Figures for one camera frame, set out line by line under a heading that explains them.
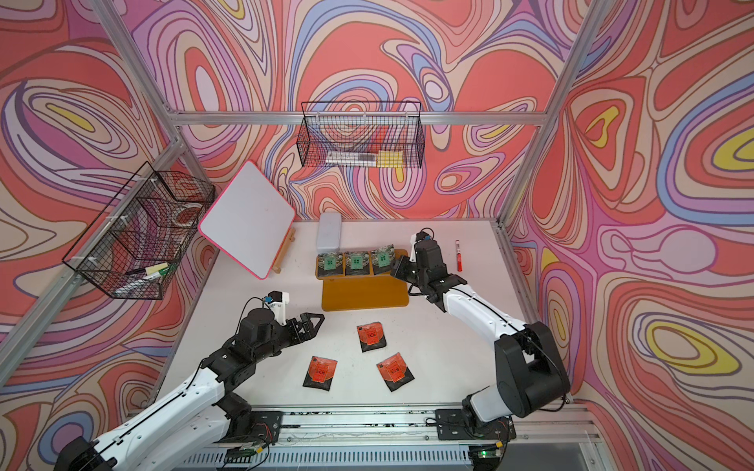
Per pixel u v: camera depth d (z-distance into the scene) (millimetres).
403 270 767
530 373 430
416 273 732
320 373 822
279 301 733
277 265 1007
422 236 784
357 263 886
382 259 883
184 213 874
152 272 719
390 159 908
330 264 885
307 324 715
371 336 886
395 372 822
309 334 704
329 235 1150
